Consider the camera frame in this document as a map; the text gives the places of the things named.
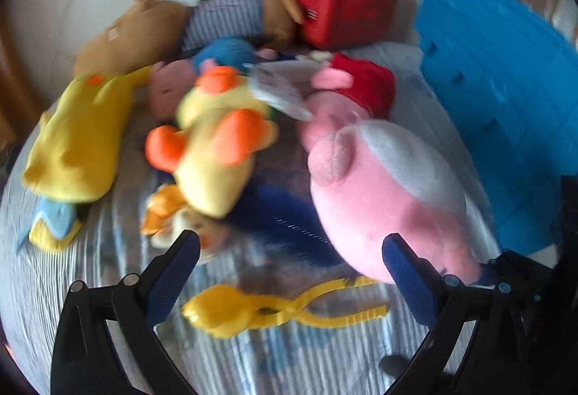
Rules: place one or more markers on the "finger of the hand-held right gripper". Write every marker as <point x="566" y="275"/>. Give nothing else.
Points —
<point x="528" y="271"/>

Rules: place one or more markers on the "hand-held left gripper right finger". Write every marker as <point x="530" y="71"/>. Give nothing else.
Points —
<point x="408" y="282"/>

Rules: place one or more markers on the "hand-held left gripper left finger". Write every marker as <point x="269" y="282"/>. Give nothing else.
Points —
<point x="174" y="282"/>

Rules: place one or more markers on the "yellow plastic tongs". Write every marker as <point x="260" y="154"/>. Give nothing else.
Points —
<point x="225" y="309"/>

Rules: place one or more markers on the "small orange giraffe plush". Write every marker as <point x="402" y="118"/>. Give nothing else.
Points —
<point x="167" y="205"/>

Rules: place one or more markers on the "large round pink pig plush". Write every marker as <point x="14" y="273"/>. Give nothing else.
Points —
<point x="384" y="205"/>

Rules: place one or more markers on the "blue plastic storage crate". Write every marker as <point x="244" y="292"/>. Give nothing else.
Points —
<point x="496" y="83"/>

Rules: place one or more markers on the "dark blue fuzzy toy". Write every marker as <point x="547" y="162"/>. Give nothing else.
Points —
<point x="280" y="219"/>

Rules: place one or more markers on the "yellow duck plush orange feet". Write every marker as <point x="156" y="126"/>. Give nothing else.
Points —
<point x="212" y="160"/>

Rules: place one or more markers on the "yellow and blue cloth toy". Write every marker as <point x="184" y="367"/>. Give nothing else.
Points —
<point x="49" y="232"/>

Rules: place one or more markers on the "yellow mouse plush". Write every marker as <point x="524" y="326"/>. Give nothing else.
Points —
<point x="81" y="128"/>

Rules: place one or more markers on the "small light pink plush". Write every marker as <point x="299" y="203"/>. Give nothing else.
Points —
<point x="169" y="88"/>

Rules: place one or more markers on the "pink pig plush red dress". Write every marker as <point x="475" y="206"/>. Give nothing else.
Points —
<point x="365" y="83"/>

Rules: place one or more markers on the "brown plush with striped shirt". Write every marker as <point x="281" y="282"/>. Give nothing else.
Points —
<point x="135" y="33"/>

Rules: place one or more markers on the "wooden arch frame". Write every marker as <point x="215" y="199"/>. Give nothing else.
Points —
<point x="13" y="83"/>

